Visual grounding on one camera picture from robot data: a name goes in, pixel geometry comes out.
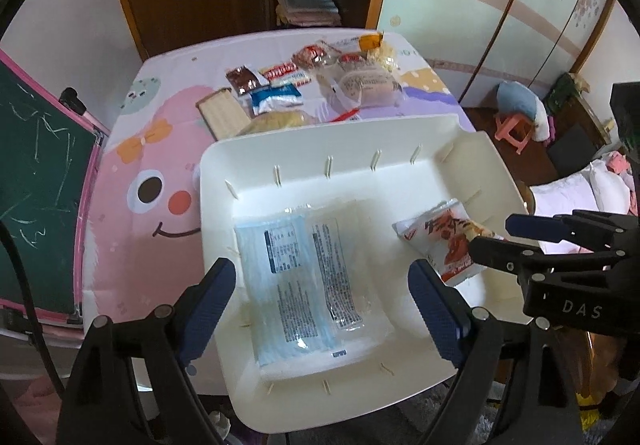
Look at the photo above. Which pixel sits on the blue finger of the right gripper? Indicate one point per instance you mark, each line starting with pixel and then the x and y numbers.
pixel 541 228
pixel 505 256

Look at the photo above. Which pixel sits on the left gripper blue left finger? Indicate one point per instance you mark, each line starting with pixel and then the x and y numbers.
pixel 201 307

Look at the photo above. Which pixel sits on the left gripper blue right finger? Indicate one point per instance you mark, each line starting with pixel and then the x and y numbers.
pixel 444 311

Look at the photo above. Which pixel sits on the red white snack packet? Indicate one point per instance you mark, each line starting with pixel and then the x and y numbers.
pixel 442 236

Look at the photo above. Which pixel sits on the blue white snack packet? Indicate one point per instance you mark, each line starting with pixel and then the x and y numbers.
pixel 271 99

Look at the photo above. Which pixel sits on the dark brown chocolate packet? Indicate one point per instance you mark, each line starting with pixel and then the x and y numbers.
pixel 244 80

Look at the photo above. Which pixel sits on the orange grey snack bar packet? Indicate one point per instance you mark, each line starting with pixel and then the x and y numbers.
pixel 370 41

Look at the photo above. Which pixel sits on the white pillow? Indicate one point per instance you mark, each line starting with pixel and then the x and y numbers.
pixel 604 185

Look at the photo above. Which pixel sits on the cartoon printed tablecloth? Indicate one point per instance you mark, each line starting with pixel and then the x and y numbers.
pixel 161 208

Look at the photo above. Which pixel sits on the pink plastic stool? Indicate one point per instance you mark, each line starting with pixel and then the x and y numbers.
pixel 516 130

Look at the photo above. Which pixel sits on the large clear blue snack bag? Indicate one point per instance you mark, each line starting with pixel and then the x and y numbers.
pixel 312 304

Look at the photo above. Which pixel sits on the beige wafer biscuit pack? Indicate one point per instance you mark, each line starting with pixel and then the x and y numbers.
pixel 223 114

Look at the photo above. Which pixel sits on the clear bag bread bun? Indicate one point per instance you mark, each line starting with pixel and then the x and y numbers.
pixel 277 121

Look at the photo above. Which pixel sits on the white wardrobe sliding doors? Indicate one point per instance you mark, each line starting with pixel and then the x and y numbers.
pixel 473 45

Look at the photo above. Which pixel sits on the yellow puffed snack bag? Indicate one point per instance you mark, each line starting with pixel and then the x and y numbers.
pixel 385 55

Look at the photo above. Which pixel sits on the large clear bread bag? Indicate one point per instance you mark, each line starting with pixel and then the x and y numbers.
pixel 362 84

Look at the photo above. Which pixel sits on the red white wafer packet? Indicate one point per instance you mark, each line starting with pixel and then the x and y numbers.
pixel 286 73

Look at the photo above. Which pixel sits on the red round candy packet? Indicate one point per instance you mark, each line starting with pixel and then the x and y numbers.
pixel 351 59

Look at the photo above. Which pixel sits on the red candy clear wrapper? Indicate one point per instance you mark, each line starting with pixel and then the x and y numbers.
pixel 316 55

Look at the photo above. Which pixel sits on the folded towels stack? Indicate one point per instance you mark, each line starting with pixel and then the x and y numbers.
pixel 308 14

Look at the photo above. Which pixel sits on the green chalkboard pink frame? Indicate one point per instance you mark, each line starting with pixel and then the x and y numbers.
pixel 49 157

